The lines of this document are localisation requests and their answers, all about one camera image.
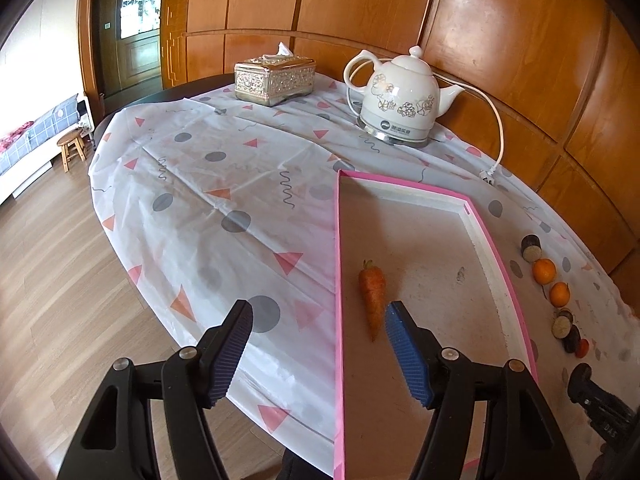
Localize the small wooden stool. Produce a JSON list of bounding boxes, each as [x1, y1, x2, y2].
[[56, 128, 86, 172]]

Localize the blue plaid sofa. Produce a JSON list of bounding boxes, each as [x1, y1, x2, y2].
[[0, 94, 94, 203]]

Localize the orange mandarin with stem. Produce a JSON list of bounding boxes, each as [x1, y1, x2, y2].
[[532, 258, 556, 286]]

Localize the cut purple yam piece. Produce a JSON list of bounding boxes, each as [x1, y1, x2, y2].
[[521, 234, 542, 263]]

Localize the ornate silver tissue box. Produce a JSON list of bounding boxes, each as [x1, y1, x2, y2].
[[234, 42, 316, 106]]

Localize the pink shallow box tray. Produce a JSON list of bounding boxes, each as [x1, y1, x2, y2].
[[334, 171, 535, 479]]

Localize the dark round fruit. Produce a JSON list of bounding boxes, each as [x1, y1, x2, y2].
[[562, 324, 582, 354]]

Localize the patterned white tablecloth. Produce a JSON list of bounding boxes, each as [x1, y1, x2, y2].
[[89, 75, 639, 474]]

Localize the white kettle power cord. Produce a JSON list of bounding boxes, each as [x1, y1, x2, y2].
[[434, 71, 506, 184]]

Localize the wooden glass door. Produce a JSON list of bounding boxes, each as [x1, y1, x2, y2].
[[92, 0, 160, 98]]

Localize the small red tomato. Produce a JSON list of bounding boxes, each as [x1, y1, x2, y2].
[[574, 338, 590, 359]]

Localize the small orange carrot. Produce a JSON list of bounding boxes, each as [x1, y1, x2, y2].
[[358, 260, 386, 341]]

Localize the white ceramic electric kettle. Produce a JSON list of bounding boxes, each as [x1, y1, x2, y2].
[[343, 46, 463, 145]]

